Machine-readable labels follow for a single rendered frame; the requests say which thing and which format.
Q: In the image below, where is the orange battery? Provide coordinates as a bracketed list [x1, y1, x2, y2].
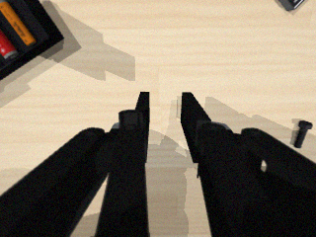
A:
[0, 0, 37, 46]

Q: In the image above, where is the red aa battery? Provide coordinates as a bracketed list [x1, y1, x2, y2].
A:
[0, 29, 19, 59]

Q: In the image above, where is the black rack of three bins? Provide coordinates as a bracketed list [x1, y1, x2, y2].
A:
[0, 0, 64, 81]

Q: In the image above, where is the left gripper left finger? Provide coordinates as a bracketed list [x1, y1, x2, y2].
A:
[0, 92, 150, 237]

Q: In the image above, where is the black eraser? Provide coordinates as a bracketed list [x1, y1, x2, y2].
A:
[278, 0, 304, 11]

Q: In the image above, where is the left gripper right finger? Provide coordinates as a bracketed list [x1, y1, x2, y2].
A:
[181, 92, 316, 237]

